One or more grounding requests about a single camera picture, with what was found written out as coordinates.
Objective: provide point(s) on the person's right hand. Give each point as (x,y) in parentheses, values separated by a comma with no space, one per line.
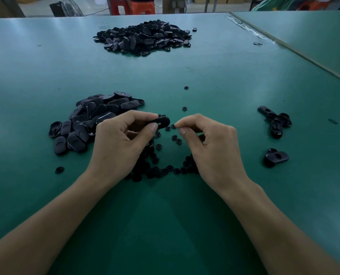
(219,157)

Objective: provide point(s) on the person's left hand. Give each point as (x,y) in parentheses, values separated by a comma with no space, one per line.
(115,151)

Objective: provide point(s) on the pile of small black buttons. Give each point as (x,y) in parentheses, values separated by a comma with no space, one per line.
(155,169)

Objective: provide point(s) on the pile of black oval shells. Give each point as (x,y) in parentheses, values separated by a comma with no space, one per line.
(276,120)

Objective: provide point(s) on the person's right forearm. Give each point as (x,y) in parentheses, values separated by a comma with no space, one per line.
(284,240)

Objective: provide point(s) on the person's left forearm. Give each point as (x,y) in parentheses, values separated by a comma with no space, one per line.
(41,235)

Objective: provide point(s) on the small black plastic scrap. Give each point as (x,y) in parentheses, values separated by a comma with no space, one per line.
(257,44)

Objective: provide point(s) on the red plastic stool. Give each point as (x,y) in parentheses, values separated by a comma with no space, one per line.
(313,4)
(118,6)
(141,7)

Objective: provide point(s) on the grey floor fan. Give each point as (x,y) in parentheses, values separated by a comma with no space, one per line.
(65,8)

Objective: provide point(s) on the small open cardboard box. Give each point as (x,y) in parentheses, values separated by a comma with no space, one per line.
(173,4)

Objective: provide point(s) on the green striped bag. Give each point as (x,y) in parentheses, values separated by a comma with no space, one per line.
(279,2)

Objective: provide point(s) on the large brown cardboard box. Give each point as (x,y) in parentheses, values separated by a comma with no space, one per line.
(4,6)

